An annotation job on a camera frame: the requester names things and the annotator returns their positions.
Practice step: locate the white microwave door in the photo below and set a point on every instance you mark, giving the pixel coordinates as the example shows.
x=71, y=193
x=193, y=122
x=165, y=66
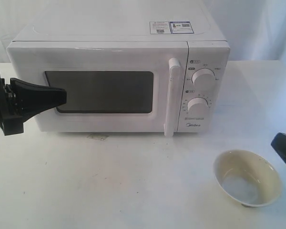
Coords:
x=110, y=86

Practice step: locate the lower white control knob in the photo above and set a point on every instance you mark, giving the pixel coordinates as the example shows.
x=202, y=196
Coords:
x=197, y=107

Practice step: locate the upper white control knob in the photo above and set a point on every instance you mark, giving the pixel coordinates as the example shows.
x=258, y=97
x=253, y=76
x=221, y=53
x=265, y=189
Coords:
x=203, y=78

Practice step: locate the white microwave oven body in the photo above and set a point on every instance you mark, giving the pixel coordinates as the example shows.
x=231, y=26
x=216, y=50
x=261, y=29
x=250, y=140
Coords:
x=129, y=21

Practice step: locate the white control knob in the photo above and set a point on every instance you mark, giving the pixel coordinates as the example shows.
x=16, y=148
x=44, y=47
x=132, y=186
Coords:
x=203, y=78
x=197, y=107

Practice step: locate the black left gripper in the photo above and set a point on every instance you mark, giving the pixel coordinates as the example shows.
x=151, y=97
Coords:
x=20, y=101

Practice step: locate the cream ceramic bowl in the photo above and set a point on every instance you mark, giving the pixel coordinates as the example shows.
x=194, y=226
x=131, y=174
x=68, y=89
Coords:
x=247, y=178

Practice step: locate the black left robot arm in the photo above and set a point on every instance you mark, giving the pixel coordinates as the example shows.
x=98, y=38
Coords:
x=20, y=101

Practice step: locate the blue white label sticker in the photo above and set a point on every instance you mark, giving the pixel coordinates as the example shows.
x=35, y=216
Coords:
x=171, y=27

